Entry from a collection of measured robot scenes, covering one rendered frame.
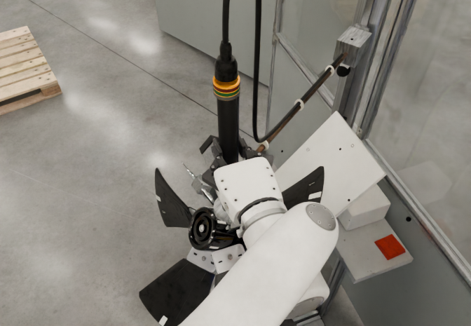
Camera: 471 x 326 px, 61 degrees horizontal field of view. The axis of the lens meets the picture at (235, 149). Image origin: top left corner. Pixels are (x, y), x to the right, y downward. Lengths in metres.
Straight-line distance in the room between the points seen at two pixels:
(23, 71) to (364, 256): 3.12
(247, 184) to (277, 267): 0.22
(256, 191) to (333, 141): 0.60
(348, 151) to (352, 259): 0.49
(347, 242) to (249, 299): 1.11
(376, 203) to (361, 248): 0.17
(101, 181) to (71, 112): 0.80
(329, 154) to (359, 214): 0.37
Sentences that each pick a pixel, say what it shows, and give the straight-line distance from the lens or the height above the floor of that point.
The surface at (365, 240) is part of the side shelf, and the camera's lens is 1.59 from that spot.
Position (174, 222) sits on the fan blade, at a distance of 1.40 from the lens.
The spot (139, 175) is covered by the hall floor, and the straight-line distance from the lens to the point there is 2.87.
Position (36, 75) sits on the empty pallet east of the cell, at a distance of 3.77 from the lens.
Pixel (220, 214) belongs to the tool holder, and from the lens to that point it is 0.89.
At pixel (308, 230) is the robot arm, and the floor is 1.75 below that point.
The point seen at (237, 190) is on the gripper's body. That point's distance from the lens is 0.66.
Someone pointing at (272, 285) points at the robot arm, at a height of 1.74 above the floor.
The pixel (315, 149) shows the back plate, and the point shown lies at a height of 1.27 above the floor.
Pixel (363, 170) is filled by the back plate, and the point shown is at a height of 1.33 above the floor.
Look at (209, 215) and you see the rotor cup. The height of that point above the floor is 1.26.
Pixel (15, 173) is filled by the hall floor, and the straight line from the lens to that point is 3.19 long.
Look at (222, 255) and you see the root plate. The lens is 1.12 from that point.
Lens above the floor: 2.18
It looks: 48 degrees down
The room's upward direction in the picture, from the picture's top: straight up
